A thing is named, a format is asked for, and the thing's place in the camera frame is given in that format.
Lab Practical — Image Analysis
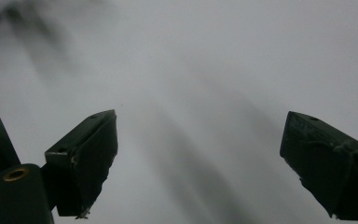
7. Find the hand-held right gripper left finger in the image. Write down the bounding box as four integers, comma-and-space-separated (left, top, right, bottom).
44, 108, 119, 219

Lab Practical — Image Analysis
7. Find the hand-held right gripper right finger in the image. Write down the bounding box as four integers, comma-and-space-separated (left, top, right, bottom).
279, 110, 358, 222

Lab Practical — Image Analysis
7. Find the white table sheet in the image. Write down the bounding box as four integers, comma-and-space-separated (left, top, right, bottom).
0, 0, 358, 224

